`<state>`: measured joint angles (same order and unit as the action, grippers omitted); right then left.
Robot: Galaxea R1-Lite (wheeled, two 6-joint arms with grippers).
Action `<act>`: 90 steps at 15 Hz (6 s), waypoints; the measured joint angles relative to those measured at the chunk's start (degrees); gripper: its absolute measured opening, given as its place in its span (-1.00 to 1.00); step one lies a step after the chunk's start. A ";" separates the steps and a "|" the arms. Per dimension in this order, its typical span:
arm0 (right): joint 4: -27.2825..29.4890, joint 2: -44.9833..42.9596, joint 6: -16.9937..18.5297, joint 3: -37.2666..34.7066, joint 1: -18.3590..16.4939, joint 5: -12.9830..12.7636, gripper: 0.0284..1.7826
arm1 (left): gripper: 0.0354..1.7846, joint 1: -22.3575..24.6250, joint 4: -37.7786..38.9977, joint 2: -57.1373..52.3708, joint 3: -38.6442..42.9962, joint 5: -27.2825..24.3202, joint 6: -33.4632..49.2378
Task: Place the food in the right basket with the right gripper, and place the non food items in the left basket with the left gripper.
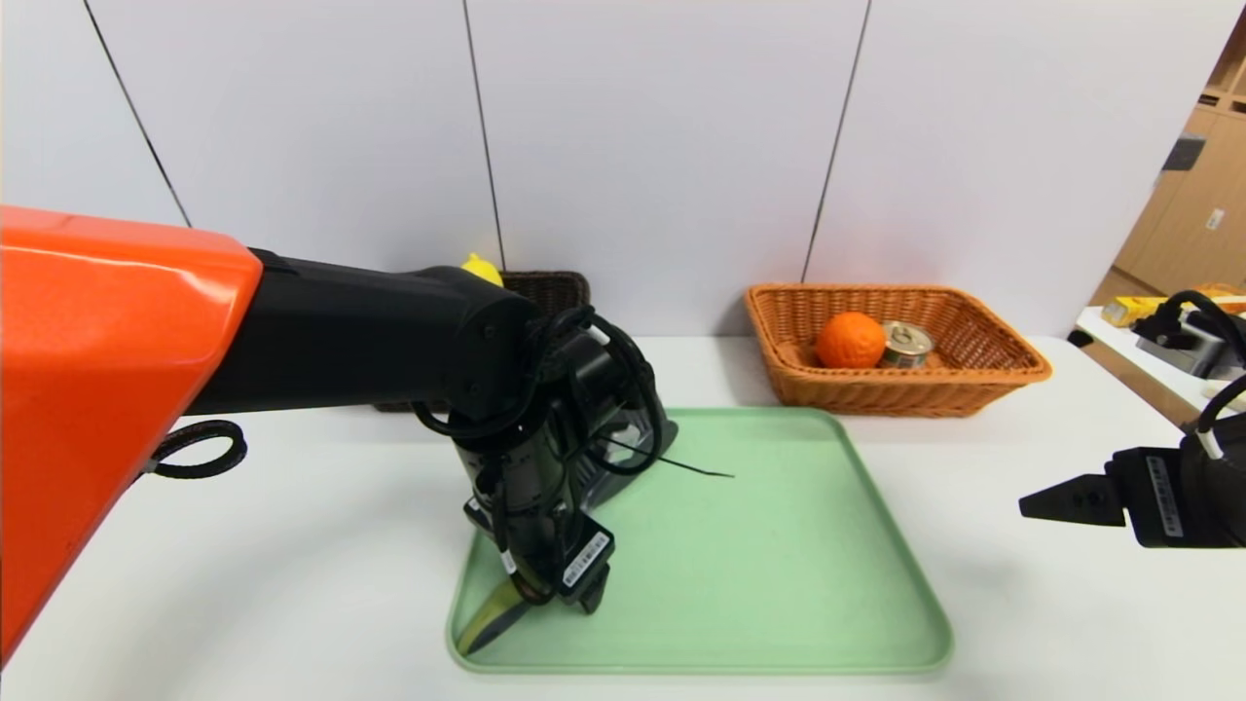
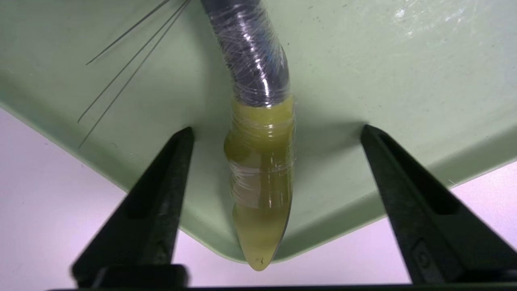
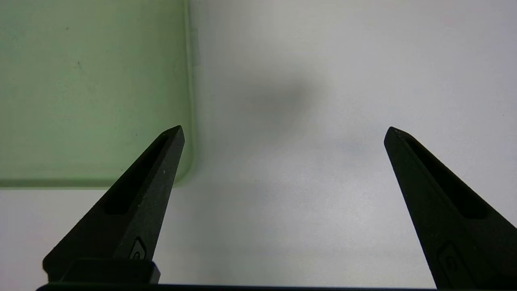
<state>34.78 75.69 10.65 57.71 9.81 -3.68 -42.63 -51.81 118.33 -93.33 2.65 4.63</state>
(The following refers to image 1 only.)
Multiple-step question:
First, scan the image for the white side table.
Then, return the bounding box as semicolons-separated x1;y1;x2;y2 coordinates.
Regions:
1074;307;1246;415

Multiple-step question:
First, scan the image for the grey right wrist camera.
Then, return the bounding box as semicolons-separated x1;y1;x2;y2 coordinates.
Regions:
1132;289;1246;381

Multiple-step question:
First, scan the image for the wooden cabinet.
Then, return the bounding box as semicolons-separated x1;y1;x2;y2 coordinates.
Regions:
1085;5;1246;313

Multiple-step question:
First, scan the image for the yellow cardboard box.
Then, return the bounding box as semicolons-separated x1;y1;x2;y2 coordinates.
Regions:
1101;297;1166;328

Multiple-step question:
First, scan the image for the orange wicker basket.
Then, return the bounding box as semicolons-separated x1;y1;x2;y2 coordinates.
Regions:
745;284;1054;420

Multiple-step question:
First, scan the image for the small tin can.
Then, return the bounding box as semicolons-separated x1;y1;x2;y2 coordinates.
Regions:
881;321;935;370

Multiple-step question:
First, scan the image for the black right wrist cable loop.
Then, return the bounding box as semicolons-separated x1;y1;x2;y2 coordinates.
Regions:
1195;375;1246;459

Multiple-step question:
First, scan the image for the thick black corrugated cable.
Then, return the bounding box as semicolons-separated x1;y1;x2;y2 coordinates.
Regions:
144;420;249;481

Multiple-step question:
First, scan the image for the orange fruit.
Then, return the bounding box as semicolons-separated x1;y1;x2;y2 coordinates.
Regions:
816;312;889;370

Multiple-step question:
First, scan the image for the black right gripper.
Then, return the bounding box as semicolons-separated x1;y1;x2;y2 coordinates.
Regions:
1018;413;1246;549

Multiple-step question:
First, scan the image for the dark brown wicker basket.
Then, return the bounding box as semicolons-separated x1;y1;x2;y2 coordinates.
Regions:
375;271;593;414

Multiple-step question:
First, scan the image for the green plastic tray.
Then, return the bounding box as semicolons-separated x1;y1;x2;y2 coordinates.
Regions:
448;406;955;675

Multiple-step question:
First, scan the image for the grey brush with green handle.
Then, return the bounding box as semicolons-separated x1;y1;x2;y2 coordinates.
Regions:
458;409;679;656

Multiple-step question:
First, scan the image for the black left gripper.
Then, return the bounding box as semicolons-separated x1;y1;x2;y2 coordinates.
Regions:
462;473;616;615

